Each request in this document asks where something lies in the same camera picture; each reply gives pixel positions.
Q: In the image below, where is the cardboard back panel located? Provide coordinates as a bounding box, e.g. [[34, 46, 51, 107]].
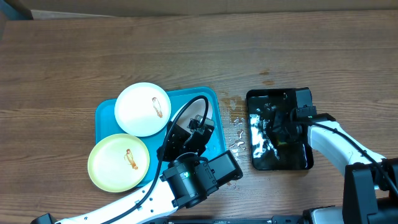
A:
[[21, 0, 397, 16]]

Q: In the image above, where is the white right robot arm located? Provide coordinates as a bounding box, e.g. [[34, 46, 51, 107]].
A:
[[266, 108, 397, 224]]

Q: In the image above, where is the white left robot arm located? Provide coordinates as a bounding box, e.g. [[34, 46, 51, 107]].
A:
[[31, 152, 221, 224]]

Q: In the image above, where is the teal plastic tray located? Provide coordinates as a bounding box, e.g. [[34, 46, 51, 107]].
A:
[[95, 86, 228, 187]]

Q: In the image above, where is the yellow plate with ketchup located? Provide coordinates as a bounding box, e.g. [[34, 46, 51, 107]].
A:
[[87, 134, 150, 193]]

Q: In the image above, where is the black water tray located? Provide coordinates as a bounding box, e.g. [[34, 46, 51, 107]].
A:
[[246, 88, 313, 170]]

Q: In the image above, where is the white plate with ketchup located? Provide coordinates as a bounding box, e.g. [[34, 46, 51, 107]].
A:
[[114, 82, 172, 137]]

